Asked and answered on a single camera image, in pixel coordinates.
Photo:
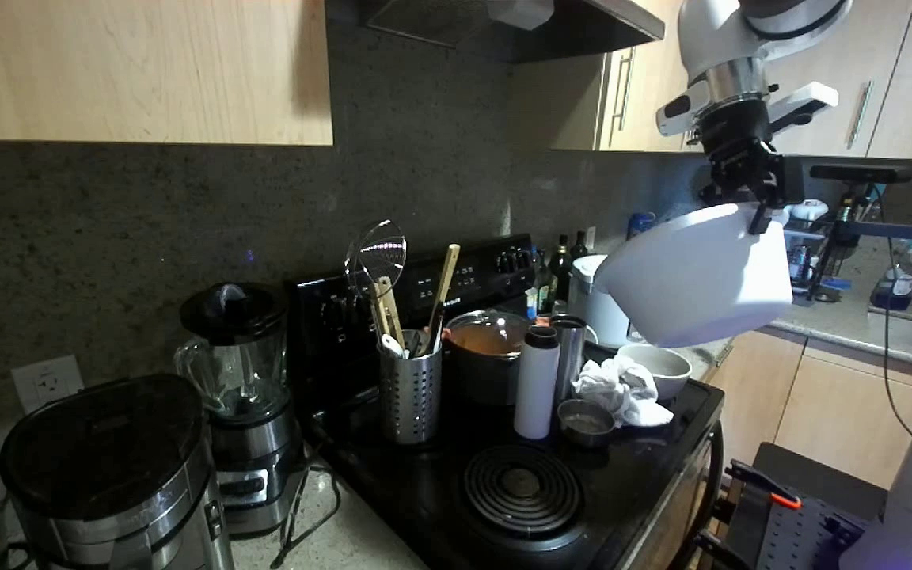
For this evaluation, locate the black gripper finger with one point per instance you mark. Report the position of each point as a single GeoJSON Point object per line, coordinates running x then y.
{"type": "Point", "coordinates": [726, 178]}
{"type": "Point", "coordinates": [771, 196]}

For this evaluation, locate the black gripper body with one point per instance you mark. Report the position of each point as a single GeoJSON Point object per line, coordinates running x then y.
{"type": "Point", "coordinates": [736, 132]}

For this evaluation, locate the large white dish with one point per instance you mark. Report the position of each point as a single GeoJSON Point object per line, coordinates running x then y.
{"type": "Point", "coordinates": [698, 280]}

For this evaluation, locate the small pale round bowl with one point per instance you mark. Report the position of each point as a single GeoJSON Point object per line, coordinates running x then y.
{"type": "Point", "coordinates": [667, 366]}

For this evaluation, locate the small steel bowl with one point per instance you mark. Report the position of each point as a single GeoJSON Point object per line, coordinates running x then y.
{"type": "Point", "coordinates": [587, 425]}

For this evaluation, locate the black electric stove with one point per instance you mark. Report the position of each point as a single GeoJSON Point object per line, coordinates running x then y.
{"type": "Point", "coordinates": [425, 496]}

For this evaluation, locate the blue container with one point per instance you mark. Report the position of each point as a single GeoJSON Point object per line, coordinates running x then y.
{"type": "Point", "coordinates": [640, 224]}

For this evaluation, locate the blue soap bottle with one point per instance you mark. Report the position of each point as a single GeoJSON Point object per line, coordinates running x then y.
{"type": "Point", "coordinates": [893, 280]}

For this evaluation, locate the white rice cooker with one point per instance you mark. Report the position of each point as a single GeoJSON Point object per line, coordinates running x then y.
{"type": "Point", "coordinates": [587, 306]}

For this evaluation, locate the dark glass bottle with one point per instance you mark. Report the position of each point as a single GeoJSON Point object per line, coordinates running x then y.
{"type": "Point", "coordinates": [563, 272]}

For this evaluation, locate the dark range hood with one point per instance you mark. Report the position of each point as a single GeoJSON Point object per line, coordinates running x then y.
{"type": "Point", "coordinates": [570, 28]}

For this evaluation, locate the light wood base cabinet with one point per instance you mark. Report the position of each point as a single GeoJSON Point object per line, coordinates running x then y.
{"type": "Point", "coordinates": [815, 412]}

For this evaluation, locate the steel tumbler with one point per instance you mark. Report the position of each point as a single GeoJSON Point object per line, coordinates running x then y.
{"type": "Point", "coordinates": [575, 352]}

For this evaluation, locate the crumpled white cloth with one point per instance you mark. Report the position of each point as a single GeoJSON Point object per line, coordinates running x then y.
{"type": "Point", "coordinates": [625, 391]}

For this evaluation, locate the white box under hood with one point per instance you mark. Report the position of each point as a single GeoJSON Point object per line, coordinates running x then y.
{"type": "Point", "coordinates": [520, 15]}

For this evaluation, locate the grey flat base board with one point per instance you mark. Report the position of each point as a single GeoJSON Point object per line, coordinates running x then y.
{"type": "Point", "coordinates": [825, 471]}

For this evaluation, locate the white bottle with dark cap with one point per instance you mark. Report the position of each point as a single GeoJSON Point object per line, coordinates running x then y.
{"type": "Point", "coordinates": [536, 391]}

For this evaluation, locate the long wooden spoon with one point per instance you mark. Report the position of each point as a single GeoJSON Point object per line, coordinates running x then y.
{"type": "Point", "coordinates": [444, 280]}

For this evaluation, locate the dark pot with orange sauce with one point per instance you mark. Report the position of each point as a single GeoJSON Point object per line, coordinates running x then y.
{"type": "Point", "coordinates": [481, 369]}

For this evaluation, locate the metal skimmer spoon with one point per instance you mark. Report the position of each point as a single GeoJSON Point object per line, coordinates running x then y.
{"type": "Point", "coordinates": [379, 255]}

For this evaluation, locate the wooden spatula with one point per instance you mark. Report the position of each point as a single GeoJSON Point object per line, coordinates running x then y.
{"type": "Point", "coordinates": [387, 306]}

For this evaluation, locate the white spatula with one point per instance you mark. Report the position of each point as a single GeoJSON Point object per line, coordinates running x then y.
{"type": "Point", "coordinates": [395, 346]}

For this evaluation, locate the steel utensil holder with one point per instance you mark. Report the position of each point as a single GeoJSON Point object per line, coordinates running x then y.
{"type": "Point", "coordinates": [410, 396]}

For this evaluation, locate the blender with black lid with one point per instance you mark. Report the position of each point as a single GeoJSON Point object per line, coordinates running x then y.
{"type": "Point", "coordinates": [240, 369]}

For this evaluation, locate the black and steel cooker appliance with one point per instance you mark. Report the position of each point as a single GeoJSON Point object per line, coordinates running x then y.
{"type": "Point", "coordinates": [110, 454]}

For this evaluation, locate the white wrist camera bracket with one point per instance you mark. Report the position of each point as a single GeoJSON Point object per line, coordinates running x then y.
{"type": "Point", "coordinates": [809, 104]}

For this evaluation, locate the light wood wall cabinet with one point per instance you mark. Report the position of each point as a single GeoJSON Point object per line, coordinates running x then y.
{"type": "Point", "coordinates": [139, 65]}
{"type": "Point", "coordinates": [901, 85]}
{"type": "Point", "coordinates": [635, 97]}

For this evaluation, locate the black pegboard base plate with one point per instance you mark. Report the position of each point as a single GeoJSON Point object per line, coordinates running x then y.
{"type": "Point", "coordinates": [809, 540]}

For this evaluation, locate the white wall outlet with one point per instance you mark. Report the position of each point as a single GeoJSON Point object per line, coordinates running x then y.
{"type": "Point", "coordinates": [45, 382]}

